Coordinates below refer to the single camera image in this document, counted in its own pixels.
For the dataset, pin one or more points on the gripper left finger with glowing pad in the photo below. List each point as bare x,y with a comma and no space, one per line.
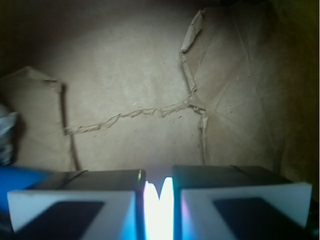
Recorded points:
81,205

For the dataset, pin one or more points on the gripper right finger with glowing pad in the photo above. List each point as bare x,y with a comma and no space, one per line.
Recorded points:
238,203

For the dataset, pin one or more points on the blue plastic toy bottle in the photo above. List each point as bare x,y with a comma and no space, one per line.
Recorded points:
17,178

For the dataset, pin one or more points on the brown paper bag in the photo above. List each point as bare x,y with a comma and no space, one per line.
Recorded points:
148,84

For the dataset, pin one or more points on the crumpled grey paper wad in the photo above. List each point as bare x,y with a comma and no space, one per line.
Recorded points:
8,121

